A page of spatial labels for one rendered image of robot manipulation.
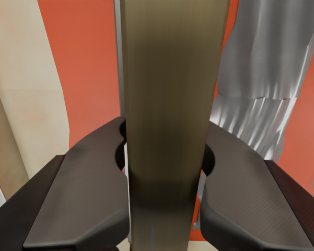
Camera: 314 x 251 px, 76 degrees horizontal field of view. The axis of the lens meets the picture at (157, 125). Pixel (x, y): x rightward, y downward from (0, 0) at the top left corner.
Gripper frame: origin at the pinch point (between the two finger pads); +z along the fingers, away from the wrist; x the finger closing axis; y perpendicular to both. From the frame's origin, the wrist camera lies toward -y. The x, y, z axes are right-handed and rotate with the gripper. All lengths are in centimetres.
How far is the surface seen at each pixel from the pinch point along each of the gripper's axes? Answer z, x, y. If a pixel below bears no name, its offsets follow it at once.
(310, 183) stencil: 5.3, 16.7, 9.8
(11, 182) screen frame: 3.2, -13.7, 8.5
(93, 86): 5.4, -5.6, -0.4
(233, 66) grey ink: 5.2, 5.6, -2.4
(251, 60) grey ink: 4.6, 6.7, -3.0
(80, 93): 5.4, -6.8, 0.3
